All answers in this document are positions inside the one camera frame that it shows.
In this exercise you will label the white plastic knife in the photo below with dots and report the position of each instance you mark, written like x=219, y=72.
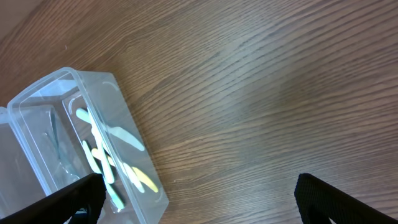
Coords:
x=127, y=170

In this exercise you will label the clear plastic container left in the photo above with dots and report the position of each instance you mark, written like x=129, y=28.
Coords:
x=19, y=186

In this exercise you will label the clear plastic container right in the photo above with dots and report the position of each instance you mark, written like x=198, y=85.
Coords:
x=65, y=90

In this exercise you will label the clear plastic container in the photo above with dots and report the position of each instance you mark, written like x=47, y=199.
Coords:
x=65, y=90
x=19, y=186

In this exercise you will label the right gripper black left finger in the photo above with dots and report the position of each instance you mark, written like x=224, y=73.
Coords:
x=79, y=202

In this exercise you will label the teal plastic knife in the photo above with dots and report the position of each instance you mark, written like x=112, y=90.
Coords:
x=116, y=200

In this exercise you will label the yellow plastic knife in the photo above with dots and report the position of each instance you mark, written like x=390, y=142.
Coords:
x=145, y=180

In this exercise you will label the pale grey-blue plastic knife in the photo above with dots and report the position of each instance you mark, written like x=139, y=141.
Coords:
x=117, y=131

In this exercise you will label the light blue plastic knife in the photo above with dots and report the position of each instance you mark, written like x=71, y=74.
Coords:
x=105, y=165

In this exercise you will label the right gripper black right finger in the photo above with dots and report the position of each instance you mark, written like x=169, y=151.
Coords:
x=320, y=202

